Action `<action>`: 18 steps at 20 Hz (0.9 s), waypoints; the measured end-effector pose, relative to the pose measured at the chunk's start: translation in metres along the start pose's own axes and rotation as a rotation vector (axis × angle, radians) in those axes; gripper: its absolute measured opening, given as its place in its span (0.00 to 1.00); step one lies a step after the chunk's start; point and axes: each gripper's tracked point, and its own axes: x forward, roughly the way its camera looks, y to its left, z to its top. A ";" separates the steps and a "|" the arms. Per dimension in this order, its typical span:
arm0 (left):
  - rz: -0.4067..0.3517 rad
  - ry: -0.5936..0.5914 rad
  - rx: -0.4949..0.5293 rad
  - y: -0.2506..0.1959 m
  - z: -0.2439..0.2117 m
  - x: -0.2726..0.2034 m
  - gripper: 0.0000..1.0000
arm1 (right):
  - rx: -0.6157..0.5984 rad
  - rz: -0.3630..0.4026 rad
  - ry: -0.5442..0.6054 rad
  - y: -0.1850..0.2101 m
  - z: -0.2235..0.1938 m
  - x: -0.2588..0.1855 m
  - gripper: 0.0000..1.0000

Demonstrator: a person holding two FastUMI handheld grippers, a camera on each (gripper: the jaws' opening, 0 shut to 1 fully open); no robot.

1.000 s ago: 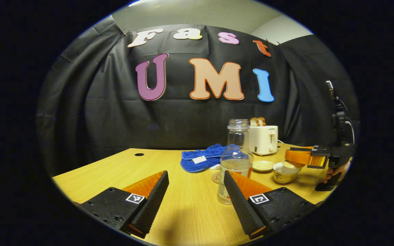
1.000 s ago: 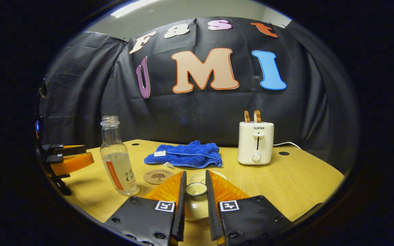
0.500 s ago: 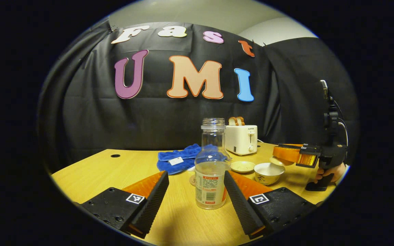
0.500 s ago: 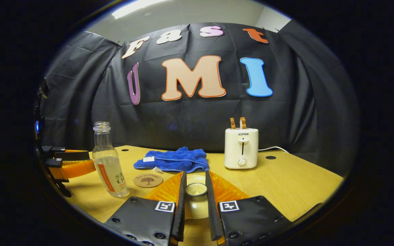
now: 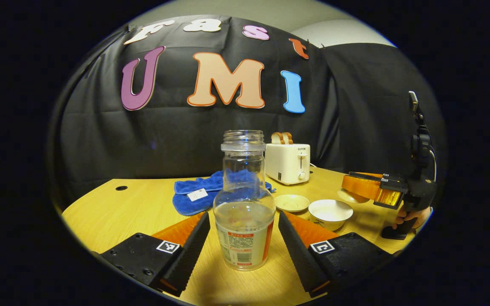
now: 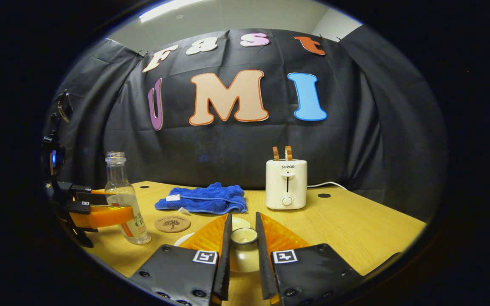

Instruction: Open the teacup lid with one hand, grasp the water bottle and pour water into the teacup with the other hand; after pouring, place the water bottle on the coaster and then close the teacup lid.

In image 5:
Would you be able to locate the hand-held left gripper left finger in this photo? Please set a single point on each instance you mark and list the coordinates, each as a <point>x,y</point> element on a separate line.
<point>189,255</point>

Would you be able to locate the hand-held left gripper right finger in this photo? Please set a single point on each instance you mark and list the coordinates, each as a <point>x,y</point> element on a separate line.
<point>298,255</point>

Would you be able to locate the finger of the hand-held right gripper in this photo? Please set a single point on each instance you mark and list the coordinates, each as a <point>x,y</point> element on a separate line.
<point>364,187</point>

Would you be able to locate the cream teacup lid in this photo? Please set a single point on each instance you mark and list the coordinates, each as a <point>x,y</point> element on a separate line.
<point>349,197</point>

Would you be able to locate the cream ceramic teacup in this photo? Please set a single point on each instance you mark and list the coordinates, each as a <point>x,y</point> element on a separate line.
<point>330,212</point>

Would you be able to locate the clear water bottle orange label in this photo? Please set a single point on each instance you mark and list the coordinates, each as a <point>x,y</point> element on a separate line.
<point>245,204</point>

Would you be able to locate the blue towel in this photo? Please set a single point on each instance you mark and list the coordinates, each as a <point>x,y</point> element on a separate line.
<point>194,204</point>

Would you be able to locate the cream ceramic saucer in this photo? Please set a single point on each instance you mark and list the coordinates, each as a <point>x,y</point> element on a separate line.
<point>292,203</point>

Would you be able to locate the cream toaster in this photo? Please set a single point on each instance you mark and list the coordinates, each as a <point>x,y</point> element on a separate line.
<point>287,163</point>

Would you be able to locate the toast slice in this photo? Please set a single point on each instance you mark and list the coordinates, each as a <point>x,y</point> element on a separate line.
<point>288,138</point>
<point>276,138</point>

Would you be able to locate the black backdrop cloth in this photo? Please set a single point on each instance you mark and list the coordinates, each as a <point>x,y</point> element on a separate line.
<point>100,140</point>

